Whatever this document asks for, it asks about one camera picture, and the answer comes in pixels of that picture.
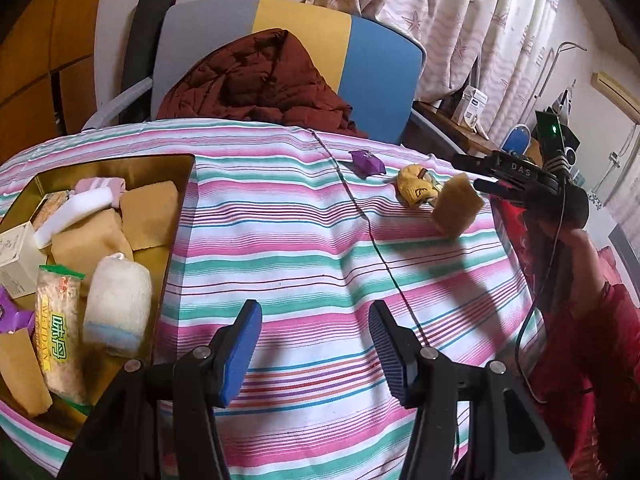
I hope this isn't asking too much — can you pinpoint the person's right hand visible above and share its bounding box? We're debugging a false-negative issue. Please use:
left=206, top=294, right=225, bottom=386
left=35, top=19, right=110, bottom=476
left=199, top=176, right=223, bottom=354
left=537, top=220, right=608, bottom=316

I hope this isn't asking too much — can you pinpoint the gold metal tin container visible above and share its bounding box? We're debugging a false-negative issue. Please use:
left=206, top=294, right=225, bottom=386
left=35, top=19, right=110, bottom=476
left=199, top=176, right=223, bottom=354
left=0, top=154, right=197, bottom=443

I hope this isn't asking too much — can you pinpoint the metal hook stand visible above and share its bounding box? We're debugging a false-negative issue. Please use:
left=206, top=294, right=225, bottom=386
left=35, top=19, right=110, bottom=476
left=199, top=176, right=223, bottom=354
left=537, top=40, right=588, bottom=111

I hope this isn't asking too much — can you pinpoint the grey yellow blue chair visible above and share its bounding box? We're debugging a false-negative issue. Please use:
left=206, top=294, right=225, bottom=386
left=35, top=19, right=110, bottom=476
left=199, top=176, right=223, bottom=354
left=82, top=0, right=461, bottom=148

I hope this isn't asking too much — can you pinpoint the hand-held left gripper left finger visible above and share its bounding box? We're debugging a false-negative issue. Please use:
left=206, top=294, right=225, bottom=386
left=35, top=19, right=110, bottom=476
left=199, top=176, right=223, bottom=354
left=57, top=299, right=263, bottom=480

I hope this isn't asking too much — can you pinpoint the beige wall unit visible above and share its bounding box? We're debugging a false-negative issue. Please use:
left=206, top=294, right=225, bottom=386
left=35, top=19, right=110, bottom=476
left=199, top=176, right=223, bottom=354
left=590, top=71, right=640, bottom=121

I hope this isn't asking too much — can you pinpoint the brown quilted jacket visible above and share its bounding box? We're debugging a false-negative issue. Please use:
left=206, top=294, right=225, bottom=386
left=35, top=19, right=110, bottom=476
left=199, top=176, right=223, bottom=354
left=157, top=29, right=368, bottom=138

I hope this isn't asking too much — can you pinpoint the wooden side table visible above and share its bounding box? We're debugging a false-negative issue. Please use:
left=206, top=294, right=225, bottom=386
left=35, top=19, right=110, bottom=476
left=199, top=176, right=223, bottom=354
left=412, top=101, right=543, bottom=161

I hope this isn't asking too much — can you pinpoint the white cardboard box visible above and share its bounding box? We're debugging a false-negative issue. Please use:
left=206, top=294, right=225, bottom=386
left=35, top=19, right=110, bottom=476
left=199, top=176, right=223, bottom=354
left=0, top=222, right=48, bottom=301

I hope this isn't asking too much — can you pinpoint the black cable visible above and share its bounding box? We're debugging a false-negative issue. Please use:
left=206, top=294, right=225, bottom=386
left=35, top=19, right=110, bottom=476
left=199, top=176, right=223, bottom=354
left=517, top=180, right=568, bottom=403

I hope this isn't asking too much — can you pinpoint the wooden wardrobe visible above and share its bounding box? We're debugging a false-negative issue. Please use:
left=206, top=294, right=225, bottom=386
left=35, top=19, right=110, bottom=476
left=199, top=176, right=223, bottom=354
left=0, top=0, right=108, bottom=166

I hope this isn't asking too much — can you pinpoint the long cracker packet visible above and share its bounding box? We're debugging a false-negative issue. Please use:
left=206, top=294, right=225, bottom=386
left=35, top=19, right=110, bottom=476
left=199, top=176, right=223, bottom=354
left=36, top=265, right=88, bottom=406

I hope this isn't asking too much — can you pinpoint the purple wrapper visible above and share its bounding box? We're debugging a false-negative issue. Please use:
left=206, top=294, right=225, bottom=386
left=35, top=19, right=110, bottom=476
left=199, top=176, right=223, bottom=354
left=349, top=149, right=387, bottom=177
left=0, top=285, right=33, bottom=336

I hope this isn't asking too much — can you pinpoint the white pink rolled sock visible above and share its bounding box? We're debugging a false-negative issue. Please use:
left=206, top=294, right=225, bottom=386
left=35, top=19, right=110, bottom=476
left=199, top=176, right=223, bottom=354
left=34, top=187, right=117, bottom=250

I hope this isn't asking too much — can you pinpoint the tan sponge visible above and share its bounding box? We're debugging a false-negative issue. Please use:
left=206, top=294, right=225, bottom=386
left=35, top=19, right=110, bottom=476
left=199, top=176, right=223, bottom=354
left=119, top=180, right=182, bottom=251
left=431, top=172, right=486, bottom=238
left=50, top=209, right=135, bottom=286

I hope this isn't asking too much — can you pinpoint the small cracker packet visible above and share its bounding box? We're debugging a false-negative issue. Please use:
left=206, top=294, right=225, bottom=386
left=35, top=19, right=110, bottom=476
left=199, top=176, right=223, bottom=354
left=31, top=191, right=71, bottom=231

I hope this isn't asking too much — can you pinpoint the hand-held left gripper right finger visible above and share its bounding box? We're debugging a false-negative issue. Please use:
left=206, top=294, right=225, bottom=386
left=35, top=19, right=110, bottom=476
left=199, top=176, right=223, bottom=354
left=367, top=300, right=571, bottom=480

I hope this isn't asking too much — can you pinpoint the black rolled mat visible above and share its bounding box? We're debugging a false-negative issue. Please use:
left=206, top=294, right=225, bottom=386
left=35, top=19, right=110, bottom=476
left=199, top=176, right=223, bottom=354
left=120, top=0, right=180, bottom=123

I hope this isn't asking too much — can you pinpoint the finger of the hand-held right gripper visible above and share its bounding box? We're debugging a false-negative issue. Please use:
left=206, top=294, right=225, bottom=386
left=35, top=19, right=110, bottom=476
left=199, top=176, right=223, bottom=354
left=472, top=178, right=531, bottom=206
left=452, top=154, right=493, bottom=173

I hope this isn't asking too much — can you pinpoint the white carton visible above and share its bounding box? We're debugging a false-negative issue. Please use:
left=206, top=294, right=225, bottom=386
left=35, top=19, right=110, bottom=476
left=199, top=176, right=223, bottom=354
left=451, top=85, right=488, bottom=133

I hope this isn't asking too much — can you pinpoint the blue round device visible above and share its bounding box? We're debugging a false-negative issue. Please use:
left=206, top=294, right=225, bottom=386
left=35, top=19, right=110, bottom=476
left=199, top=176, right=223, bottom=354
left=501, top=125, right=533, bottom=156

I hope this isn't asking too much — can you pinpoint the striped tablecloth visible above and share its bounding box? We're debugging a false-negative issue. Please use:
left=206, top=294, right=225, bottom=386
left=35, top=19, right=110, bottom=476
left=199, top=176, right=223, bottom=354
left=0, top=117, right=546, bottom=480

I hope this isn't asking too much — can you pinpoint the patterned curtain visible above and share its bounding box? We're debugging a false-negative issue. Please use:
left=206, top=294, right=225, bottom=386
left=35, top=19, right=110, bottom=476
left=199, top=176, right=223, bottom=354
left=305, top=0, right=571, bottom=136

